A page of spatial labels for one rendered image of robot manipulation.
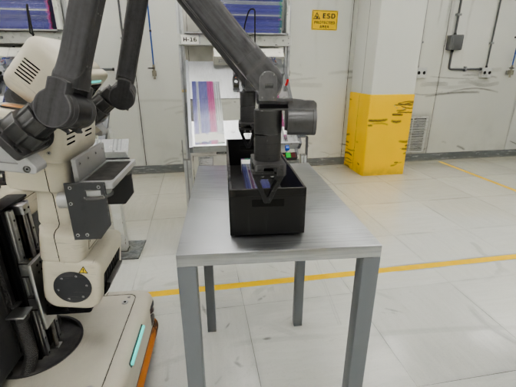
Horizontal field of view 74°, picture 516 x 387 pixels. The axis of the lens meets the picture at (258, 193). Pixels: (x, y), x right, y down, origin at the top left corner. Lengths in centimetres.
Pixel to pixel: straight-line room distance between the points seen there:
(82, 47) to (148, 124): 332
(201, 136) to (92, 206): 126
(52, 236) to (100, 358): 46
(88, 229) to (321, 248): 61
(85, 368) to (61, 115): 83
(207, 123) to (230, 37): 151
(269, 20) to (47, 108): 198
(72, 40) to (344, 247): 70
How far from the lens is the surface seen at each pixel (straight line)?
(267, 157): 71
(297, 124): 70
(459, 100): 524
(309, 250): 76
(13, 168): 89
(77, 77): 80
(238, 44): 72
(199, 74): 248
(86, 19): 81
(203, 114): 224
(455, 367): 179
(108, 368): 130
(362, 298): 87
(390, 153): 419
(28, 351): 131
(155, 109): 407
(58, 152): 97
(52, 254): 111
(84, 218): 101
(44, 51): 98
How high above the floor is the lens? 117
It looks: 20 degrees down
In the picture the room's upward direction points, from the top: straight up
